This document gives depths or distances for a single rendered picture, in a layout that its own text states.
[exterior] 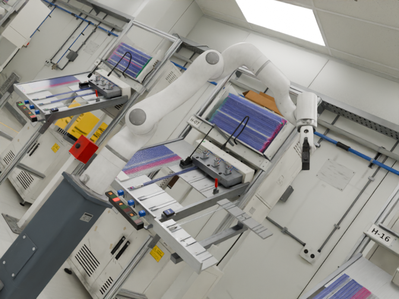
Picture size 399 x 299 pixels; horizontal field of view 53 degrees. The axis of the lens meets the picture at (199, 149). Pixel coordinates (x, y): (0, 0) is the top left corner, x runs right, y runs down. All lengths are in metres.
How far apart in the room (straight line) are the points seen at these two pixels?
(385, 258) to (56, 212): 1.63
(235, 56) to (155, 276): 1.32
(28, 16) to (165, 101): 4.92
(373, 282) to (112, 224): 1.58
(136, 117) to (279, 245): 2.55
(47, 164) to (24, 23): 3.37
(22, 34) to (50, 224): 4.97
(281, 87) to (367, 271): 0.98
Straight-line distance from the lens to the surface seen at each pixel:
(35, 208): 3.05
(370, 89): 4.37
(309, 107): 1.75
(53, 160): 3.42
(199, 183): 2.45
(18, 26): 6.45
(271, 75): 1.75
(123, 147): 1.69
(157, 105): 1.68
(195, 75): 1.71
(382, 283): 2.12
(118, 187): 2.36
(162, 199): 2.27
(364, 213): 3.81
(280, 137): 2.51
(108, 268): 2.64
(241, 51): 1.77
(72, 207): 1.69
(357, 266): 2.15
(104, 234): 2.74
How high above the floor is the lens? 0.99
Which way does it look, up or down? 4 degrees up
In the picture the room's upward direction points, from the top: 37 degrees clockwise
